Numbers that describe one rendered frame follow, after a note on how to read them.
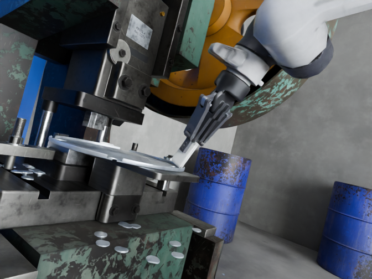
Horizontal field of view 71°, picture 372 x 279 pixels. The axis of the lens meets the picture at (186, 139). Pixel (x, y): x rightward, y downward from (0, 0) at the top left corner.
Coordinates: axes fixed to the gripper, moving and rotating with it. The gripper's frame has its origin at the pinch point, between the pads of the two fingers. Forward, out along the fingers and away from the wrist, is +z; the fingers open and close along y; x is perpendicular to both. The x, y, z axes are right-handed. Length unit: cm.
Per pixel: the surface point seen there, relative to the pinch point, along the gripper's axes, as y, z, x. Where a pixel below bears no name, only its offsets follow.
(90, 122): -11.6, 7.4, 19.3
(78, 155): -14.5, 13.3, 13.2
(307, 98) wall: 321, -82, 79
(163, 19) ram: -3.9, -22.6, 25.6
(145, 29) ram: -8.7, -17.8, 23.4
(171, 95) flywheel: 23.6, -5.5, 32.3
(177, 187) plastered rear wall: 206, 96, 100
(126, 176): -12.0, 8.7, 0.9
